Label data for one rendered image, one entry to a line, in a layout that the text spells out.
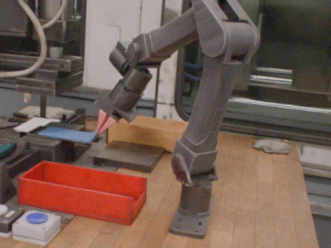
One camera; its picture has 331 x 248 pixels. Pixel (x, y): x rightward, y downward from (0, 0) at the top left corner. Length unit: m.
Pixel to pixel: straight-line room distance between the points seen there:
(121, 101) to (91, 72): 0.75
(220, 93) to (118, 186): 0.32
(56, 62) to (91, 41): 0.69
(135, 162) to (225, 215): 0.32
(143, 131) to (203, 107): 0.50
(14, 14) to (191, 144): 0.52
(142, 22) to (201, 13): 0.88
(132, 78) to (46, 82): 0.20
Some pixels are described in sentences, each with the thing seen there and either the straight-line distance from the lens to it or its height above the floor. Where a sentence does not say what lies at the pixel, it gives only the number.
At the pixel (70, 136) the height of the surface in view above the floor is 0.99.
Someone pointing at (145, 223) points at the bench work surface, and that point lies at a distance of 0.96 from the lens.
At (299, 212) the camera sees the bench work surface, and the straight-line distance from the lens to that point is 1.12.
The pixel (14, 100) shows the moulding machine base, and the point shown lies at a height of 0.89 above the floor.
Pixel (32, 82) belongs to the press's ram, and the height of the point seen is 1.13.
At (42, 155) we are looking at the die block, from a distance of 1.15.
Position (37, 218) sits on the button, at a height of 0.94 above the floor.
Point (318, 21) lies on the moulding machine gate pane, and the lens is 1.63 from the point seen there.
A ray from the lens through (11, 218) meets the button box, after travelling 0.91.
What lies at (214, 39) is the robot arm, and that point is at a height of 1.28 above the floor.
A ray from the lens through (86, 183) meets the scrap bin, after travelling 1.08.
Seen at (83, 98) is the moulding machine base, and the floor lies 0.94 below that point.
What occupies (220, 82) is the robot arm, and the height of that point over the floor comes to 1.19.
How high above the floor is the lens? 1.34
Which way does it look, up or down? 15 degrees down
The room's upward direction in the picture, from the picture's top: 4 degrees clockwise
